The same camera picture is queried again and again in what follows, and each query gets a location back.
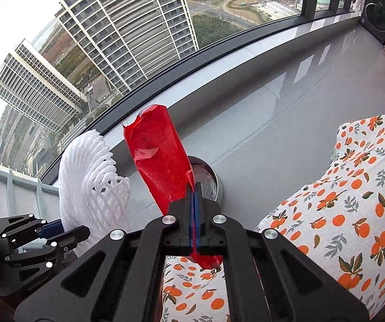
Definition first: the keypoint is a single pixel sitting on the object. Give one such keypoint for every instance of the low striped high-rise building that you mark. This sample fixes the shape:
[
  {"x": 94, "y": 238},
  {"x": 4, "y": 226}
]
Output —
[{"x": 35, "y": 87}]

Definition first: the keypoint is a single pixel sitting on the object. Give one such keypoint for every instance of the round metal trash can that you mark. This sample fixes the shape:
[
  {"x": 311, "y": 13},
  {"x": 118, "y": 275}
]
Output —
[{"x": 207, "y": 181}]

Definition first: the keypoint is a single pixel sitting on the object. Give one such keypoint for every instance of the orange fruit print cloth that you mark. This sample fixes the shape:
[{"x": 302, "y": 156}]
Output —
[{"x": 346, "y": 208}]

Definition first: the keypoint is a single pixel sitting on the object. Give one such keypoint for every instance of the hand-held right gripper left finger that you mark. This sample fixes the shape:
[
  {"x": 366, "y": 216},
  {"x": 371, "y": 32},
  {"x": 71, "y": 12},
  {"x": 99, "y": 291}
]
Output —
[{"x": 182, "y": 214}]

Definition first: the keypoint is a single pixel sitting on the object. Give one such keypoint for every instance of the tall grey high-rise building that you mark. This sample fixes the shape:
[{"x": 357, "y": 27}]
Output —
[{"x": 128, "y": 30}]

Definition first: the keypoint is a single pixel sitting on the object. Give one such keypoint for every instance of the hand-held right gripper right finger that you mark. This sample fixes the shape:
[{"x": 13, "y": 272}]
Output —
[{"x": 210, "y": 214}]

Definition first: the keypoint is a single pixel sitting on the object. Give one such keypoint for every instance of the white foam fruit net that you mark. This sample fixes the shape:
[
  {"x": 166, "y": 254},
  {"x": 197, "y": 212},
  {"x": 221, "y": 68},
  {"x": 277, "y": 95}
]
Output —
[{"x": 88, "y": 181}]

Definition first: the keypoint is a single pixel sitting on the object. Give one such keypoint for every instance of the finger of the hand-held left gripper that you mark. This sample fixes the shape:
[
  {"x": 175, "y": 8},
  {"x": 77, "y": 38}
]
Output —
[
  {"x": 50, "y": 230},
  {"x": 68, "y": 236}
]

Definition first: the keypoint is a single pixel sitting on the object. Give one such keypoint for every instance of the red plastic wrapper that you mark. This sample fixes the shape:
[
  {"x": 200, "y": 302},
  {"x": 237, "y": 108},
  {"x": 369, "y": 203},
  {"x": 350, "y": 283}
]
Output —
[{"x": 159, "y": 161}]

